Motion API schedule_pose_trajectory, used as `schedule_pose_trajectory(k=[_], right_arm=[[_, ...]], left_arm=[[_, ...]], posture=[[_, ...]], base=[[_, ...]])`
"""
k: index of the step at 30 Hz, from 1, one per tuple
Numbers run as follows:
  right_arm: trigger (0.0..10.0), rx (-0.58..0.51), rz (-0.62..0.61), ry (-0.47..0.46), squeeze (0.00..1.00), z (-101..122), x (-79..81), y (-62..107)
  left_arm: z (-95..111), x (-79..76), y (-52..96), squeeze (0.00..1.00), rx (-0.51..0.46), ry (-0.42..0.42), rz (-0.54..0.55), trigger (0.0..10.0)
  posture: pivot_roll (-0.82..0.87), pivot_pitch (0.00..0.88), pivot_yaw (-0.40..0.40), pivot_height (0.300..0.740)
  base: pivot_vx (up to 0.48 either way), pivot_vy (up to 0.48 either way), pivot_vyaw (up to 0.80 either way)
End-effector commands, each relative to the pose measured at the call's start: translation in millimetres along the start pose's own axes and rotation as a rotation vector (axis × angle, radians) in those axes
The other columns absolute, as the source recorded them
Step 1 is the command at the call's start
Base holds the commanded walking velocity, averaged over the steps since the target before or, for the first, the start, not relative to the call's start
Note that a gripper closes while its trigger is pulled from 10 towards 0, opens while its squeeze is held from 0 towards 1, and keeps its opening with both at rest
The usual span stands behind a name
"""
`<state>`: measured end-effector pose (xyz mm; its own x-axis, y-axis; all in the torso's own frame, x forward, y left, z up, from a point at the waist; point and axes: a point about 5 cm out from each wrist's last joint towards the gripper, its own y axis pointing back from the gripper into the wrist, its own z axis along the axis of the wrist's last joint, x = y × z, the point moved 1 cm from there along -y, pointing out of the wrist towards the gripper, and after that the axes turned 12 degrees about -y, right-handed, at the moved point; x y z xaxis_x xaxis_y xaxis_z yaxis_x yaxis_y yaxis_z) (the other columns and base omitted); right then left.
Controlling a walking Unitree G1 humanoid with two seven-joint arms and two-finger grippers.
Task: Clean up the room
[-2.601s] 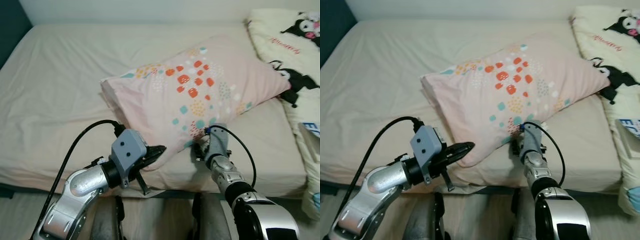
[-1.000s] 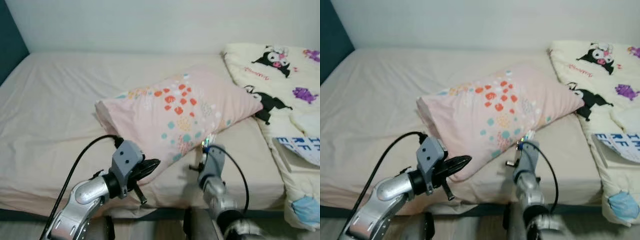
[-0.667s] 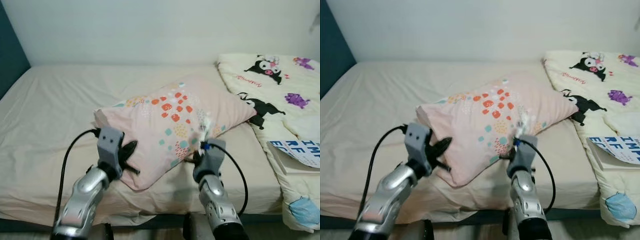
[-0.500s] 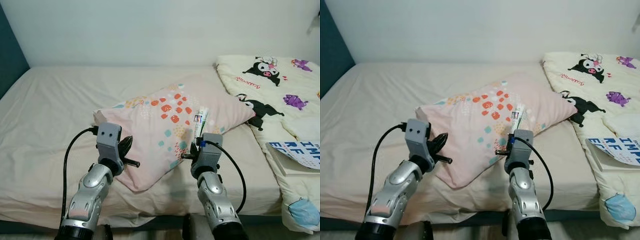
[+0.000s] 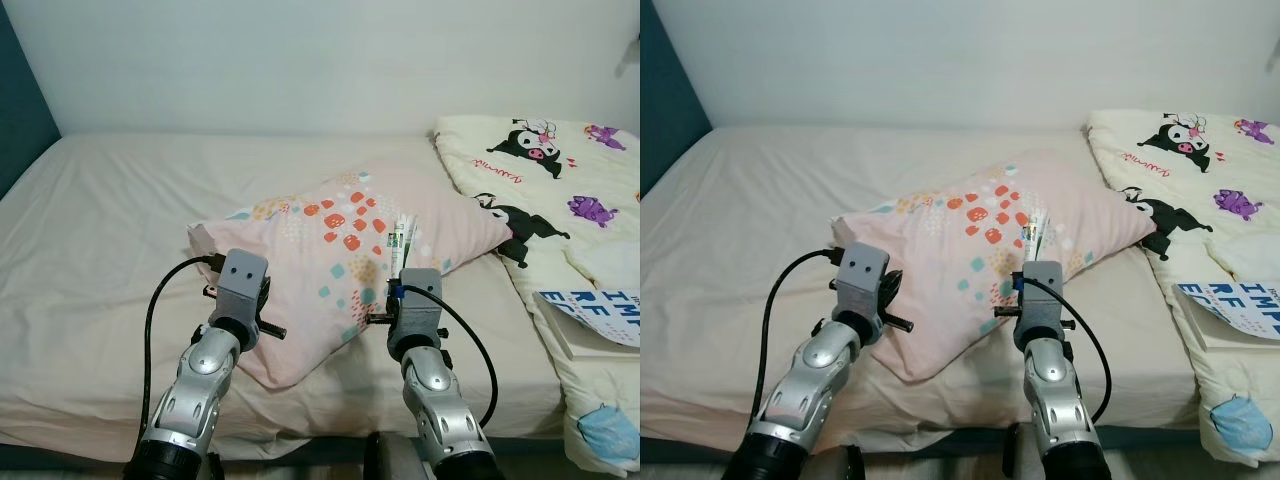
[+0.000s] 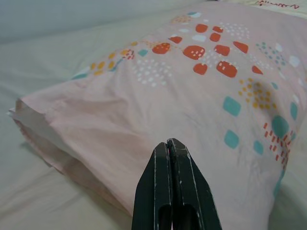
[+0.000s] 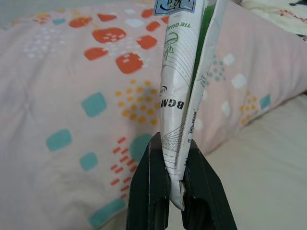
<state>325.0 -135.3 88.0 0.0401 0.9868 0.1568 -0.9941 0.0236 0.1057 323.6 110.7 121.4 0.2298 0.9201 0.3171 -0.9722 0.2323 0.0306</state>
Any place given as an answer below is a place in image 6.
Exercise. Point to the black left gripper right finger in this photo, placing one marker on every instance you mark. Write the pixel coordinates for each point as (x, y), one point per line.
(192, 196)

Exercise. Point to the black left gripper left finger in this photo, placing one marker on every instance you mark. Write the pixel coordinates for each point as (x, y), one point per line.
(153, 191)

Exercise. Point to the cream sheeted mattress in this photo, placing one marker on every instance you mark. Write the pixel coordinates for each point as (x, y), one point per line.
(36, 72)

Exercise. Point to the cream cartoon print blanket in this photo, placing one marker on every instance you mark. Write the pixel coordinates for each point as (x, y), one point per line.
(283, 4)

